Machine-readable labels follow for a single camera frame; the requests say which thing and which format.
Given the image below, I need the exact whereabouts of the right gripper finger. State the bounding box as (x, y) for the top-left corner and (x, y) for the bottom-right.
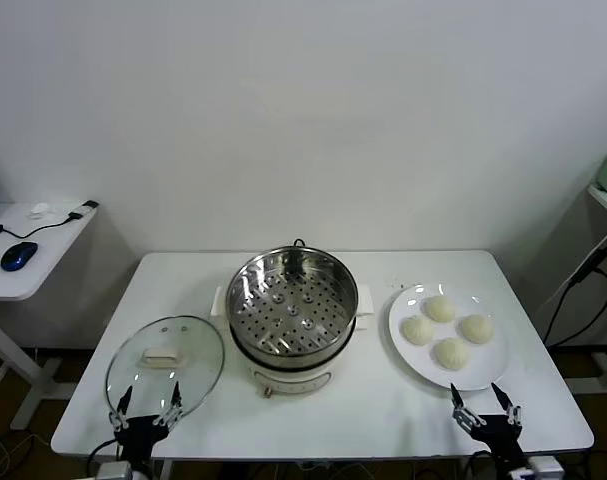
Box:
(449, 382), (484, 431)
(490, 382), (524, 429)

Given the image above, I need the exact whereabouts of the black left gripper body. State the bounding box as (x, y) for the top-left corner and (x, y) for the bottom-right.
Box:
(113, 413), (172, 464)

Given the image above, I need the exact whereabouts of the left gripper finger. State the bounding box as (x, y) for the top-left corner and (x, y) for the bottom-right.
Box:
(152, 380), (185, 429)
(107, 384), (134, 432)

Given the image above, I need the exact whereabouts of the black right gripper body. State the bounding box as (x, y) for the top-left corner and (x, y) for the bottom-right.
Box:
(470, 413), (527, 469)

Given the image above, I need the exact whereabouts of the white steamed baozi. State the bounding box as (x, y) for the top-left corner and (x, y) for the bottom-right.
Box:
(424, 295), (457, 324)
(434, 337), (471, 371)
(460, 313), (495, 345)
(400, 315), (436, 346)

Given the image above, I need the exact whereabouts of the round glass pot lid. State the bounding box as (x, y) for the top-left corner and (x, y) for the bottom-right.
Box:
(104, 314), (227, 420)

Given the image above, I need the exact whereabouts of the stainless steel steamer basket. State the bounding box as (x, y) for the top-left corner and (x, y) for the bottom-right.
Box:
(210, 245), (374, 364)

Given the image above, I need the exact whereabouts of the white oval plate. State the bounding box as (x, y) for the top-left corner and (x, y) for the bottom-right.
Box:
(386, 282), (511, 391)

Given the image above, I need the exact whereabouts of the cream electric cooker pot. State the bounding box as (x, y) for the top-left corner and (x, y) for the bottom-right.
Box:
(227, 314), (372, 400)

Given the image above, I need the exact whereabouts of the black power adapter bar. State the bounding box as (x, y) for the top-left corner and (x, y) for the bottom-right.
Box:
(567, 244), (607, 289)

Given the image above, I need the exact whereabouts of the white side desk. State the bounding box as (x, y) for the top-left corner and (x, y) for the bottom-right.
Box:
(0, 201), (99, 431)

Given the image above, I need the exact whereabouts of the blue computer mouse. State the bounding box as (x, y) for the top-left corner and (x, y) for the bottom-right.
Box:
(0, 241), (38, 273)

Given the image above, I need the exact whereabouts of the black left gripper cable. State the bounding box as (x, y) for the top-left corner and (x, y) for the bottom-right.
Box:
(86, 438), (120, 477)

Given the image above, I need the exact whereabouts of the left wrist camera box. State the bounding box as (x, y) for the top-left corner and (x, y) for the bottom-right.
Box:
(95, 460), (137, 480)

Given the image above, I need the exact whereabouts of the thin black desk cable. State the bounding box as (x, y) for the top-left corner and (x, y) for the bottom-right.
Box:
(0, 212), (82, 240)

